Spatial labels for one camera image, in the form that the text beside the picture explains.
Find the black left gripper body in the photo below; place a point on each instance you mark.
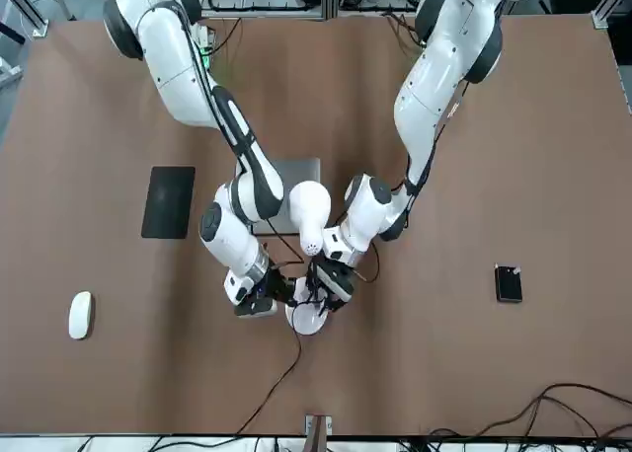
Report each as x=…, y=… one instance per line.
x=312, y=274

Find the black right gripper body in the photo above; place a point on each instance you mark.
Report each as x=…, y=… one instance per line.
x=270, y=285

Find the white desk lamp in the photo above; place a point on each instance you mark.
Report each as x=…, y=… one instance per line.
x=310, y=210

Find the small black object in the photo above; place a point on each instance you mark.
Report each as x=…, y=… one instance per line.
x=508, y=284

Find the white mouse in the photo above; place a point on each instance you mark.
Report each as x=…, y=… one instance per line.
x=80, y=315

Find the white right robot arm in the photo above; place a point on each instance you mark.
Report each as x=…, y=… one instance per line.
x=173, y=67

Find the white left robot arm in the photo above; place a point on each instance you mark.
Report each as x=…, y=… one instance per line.
x=444, y=77

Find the silver laptop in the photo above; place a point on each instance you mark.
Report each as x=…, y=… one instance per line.
x=301, y=168

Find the black mouse pad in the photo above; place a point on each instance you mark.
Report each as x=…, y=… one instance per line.
x=168, y=203

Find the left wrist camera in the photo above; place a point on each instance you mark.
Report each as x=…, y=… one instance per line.
x=336, y=280

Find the aluminium camera post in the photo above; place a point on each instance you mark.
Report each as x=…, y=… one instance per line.
x=318, y=432

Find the aluminium frame post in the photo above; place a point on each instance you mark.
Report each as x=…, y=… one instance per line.
x=612, y=3
x=27, y=8

